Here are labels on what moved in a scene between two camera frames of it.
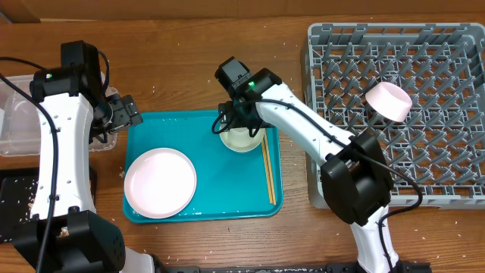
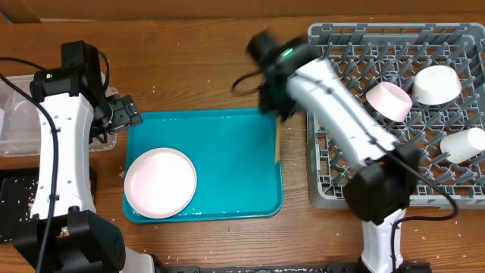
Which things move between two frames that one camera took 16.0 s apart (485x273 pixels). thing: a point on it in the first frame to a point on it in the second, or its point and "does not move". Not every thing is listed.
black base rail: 343,268 does not move
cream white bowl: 240,140 to 436,85
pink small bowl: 389,101 does not move
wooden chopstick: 270,167 to 276,157
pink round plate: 160,183 does not move
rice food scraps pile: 32,189 does not move
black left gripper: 126,113 does not move
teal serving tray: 228,183 does not move
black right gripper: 234,121 to 272,103
